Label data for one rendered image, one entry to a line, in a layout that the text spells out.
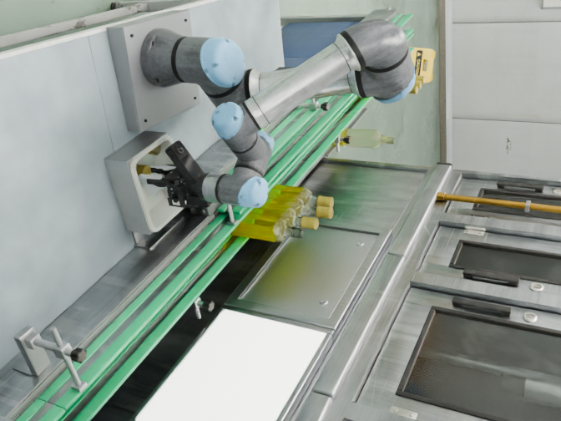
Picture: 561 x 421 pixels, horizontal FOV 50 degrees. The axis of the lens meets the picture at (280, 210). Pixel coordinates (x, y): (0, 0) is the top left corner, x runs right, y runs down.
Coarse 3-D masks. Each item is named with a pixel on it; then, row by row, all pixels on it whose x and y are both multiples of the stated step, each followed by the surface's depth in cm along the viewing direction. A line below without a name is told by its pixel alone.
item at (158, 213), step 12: (156, 144) 157; (168, 144) 162; (144, 156) 164; (156, 156) 166; (168, 156) 165; (132, 168) 150; (144, 192) 166; (144, 204) 155; (156, 204) 171; (168, 204) 171; (156, 216) 166; (168, 216) 166; (156, 228) 161
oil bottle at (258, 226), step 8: (248, 216) 178; (256, 216) 177; (264, 216) 176; (272, 216) 176; (240, 224) 176; (248, 224) 175; (256, 224) 174; (264, 224) 173; (272, 224) 172; (280, 224) 172; (232, 232) 180; (240, 232) 178; (248, 232) 177; (256, 232) 175; (264, 232) 174; (272, 232) 172; (280, 232) 172; (264, 240) 176; (272, 240) 174; (280, 240) 173
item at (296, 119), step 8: (400, 16) 297; (408, 16) 294; (400, 24) 284; (296, 112) 212; (304, 112) 212; (312, 112) 210; (288, 120) 207; (296, 120) 207; (304, 120) 205; (280, 128) 202; (288, 128) 202; (296, 128) 200; (272, 136) 198; (280, 136) 197; (288, 136) 196; (280, 144) 192; (272, 152) 187
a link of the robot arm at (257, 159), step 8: (264, 136) 148; (256, 144) 143; (264, 144) 147; (272, 144) 150; (248, 152) 143; (256, 152) 144; (264, 152) 147; (240, 160) 146; (248, 160) 145; (256, 160) 146; (264, 160) 147; (248, 168) 145; (256, 168) 146; (264, 168) 148
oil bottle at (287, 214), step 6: (252, 210) 181; (258, 210) 180; (264, 210) 180; (270, 210) 179; (276, 210) 179; (282, 210) 178; (288, 210) 178; (294, 210) 179; (276, 216) 177; (282, 216) 176; (288, 216) 176; (294, 216) 177; (288, 222) 176
